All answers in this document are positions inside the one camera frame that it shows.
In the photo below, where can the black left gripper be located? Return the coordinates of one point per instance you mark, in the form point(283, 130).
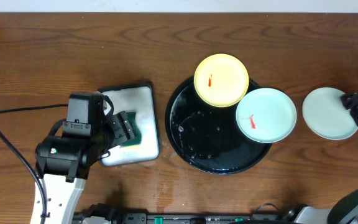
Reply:
point(120, 127)

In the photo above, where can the green yellow sponge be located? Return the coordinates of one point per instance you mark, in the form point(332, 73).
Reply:
point(136, 131)

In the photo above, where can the light blue plate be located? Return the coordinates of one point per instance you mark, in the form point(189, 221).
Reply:
point(266, 115)

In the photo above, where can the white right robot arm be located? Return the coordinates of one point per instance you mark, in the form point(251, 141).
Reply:
point(346, 210)

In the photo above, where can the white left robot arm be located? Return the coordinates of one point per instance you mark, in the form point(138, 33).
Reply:
point(57, 199)

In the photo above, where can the white rectangular tray black rim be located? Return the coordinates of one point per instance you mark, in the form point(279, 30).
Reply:
point(134, 98)

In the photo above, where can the pale green plate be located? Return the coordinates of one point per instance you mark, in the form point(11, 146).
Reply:
point(325, 115)

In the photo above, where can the yellow plate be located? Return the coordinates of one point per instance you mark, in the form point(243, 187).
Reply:
point(221, 80)

